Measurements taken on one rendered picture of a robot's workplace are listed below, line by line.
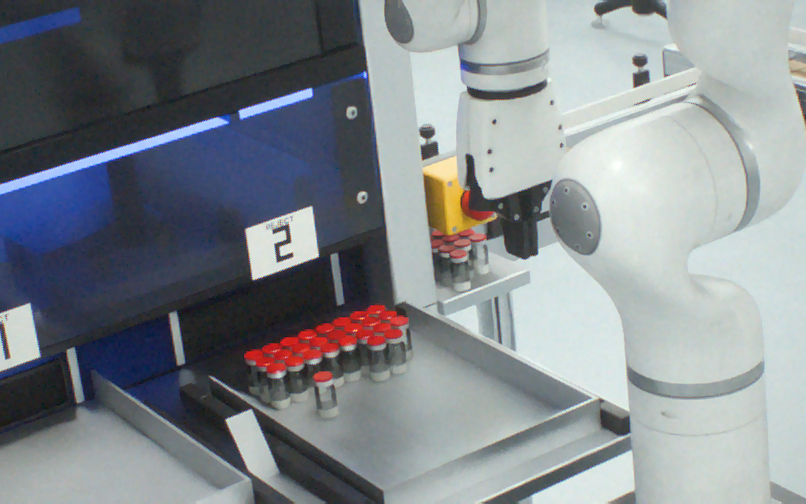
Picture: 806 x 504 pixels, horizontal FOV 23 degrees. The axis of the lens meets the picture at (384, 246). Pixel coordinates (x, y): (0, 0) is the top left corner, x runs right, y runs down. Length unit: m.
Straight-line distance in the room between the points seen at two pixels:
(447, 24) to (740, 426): 0.43
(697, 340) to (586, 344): 2.54
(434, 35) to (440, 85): 4.17
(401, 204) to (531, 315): 2.13
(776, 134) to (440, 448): 0.54
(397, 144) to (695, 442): 0.65
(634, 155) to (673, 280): 0.11
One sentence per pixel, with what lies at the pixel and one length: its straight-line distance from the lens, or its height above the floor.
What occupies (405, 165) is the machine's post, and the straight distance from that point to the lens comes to 2.27.
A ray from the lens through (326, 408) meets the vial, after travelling 2.11.
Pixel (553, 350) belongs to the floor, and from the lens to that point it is 4.23.
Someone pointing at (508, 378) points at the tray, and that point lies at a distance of 2.15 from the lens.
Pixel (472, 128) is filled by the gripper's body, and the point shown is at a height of 1.23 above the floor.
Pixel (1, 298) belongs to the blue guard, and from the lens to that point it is 2.07.
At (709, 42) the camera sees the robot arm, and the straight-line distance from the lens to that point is 1.59.
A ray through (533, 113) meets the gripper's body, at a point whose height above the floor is 1.23.
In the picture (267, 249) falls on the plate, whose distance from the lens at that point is 2.20.
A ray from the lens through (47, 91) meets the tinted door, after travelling 2.04.
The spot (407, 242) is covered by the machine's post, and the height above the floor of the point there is 0.97.
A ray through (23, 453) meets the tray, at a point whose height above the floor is 0.88.
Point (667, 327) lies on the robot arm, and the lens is 1.70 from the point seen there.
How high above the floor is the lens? 1.84
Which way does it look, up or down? 22 degrees down
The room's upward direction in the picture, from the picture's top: 7 degrees counter-clockwise
